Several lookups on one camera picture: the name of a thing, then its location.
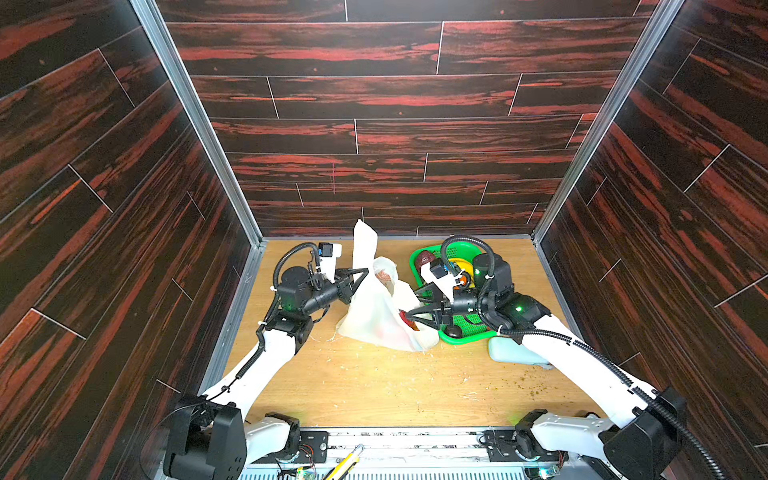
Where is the green plastic basket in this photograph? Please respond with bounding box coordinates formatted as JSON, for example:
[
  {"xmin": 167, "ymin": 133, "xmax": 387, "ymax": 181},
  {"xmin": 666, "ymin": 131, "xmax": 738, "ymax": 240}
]
[{"xmin": 409, "ymin": 241, "xmax": 495, "ymax": 345}]

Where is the pale blue object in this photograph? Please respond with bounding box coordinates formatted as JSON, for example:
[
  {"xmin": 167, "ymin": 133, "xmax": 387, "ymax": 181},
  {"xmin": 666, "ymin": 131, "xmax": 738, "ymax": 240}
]
[{"xmin": 488, "ymin": 336, "xmax": 553, "ymax": 370}]

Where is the purple passion fruit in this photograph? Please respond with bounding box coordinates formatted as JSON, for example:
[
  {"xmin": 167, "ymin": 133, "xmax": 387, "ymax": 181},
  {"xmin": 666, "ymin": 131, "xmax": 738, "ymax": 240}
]
[{"xmin": 414, "ymin": 250, "xmax": 436, "ymax": 270}]

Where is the white plastic bag orange print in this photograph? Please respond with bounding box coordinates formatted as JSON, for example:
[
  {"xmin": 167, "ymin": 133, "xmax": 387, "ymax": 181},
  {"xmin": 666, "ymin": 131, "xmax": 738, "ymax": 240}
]
[{"xmin": 336, "ymin": 220, "xmax": 439, "ymax": 352}]

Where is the red strawberry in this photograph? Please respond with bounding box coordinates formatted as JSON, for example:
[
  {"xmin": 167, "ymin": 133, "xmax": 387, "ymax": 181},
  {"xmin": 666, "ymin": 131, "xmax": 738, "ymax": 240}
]
[{"xmin": 399, "ymin": 310, "xmax": 420, "ymax": 331}]

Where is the yellow utility knife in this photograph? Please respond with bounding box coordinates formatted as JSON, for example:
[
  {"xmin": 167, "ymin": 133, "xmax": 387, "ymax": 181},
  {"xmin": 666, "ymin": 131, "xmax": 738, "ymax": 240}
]
[{"xmin": 324, "ymin": 444, "xmax": 365, "ymax": 480}]

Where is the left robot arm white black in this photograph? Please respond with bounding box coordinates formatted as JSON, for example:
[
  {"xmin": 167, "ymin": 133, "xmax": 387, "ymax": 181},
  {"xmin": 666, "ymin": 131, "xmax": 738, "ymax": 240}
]
[{"xmin": 162, "ymin": 267, "xmax": 368, "ymax": 479}]

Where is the dark purple fruit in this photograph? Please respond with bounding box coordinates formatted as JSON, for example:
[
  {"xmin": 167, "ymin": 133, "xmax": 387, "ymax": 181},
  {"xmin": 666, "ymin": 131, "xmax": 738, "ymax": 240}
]
[{"xmin": 444, "ymin": 325, "xmax": 464, "ymax": 339}]

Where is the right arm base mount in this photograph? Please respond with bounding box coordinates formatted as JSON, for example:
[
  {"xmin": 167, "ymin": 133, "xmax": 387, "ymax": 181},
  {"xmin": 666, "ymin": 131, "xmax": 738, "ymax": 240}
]
[{"xmin": 478, "ymin": 409, "xmax": 568, "ymax": 464}]

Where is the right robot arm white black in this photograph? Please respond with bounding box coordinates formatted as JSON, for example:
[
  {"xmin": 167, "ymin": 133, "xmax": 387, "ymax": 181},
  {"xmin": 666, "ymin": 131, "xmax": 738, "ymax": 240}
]
[{"xmin": 405, "ymin": 251, "xmax": 726, "ymax": 479}]

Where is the yellow banana bunch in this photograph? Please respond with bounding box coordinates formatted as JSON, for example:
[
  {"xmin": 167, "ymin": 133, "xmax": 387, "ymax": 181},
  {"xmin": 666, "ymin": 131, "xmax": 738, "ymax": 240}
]
[{"xmin": 450, "ymin": 258, "xmax": 473, "ymax": 282}]

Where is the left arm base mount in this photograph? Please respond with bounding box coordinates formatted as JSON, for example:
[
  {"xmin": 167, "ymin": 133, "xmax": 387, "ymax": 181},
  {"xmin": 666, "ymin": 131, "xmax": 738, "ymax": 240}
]
[{"xmin": 245, "ymin": 412, "xmax": 330, "ymax": 464}]

